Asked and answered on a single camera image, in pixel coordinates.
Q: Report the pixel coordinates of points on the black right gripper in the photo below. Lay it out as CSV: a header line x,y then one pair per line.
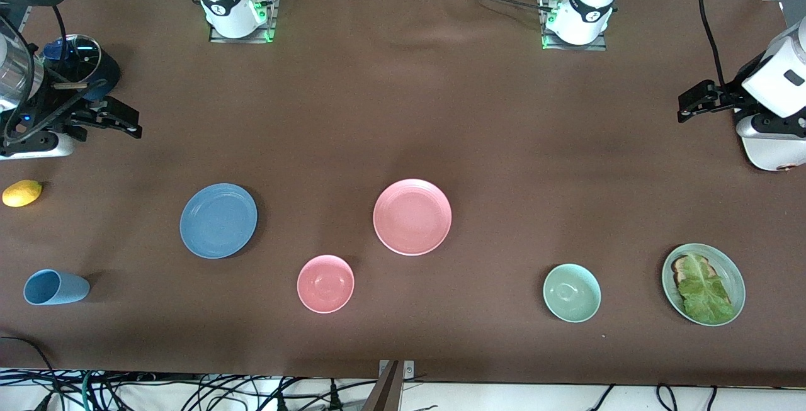
x,y
58,116

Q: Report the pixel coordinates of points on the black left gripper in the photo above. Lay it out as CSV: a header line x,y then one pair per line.
x,y
729,97

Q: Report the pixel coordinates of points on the blue plate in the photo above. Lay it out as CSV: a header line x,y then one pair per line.
x,y
218,221

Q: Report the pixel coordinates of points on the pink plate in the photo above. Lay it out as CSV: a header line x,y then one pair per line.
x,y
412,217

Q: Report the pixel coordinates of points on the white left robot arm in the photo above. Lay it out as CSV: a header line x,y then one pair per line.
x,y
589,2

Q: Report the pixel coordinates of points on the dark blue pot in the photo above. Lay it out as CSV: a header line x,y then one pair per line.
x,y
110,74

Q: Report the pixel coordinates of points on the white toaster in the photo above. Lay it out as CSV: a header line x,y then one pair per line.
x,y
771,154

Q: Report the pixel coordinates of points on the yellow lemon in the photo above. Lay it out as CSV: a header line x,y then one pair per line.
x,y
22,194

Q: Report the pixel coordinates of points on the brown bread slice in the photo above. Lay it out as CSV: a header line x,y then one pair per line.
x,y
677,267

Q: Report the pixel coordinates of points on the blue cup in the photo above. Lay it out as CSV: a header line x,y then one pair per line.
x,y
56,288

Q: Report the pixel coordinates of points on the green plate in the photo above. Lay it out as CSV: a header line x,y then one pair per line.
x,y
733,279

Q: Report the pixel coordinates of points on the green lettuce leaf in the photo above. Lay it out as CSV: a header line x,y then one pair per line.
x,y
705,298

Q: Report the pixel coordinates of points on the small green bowl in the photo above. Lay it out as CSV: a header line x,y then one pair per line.
x,y
572,292

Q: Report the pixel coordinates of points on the brown table cloth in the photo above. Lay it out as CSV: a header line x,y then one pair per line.
x,y
352,115

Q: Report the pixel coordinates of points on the small pink bowl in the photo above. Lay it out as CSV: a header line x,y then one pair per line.
x,y
325,284

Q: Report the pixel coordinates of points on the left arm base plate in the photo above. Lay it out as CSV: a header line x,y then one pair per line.
x,y
598,43

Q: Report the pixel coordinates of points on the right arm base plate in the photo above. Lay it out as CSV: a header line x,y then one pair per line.
x,y
267,27

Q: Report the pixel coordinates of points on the dark camera pole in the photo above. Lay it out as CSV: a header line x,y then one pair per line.
x,y
387,392

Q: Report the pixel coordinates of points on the silver mounting bracket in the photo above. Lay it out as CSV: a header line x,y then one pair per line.
x,y
409,368

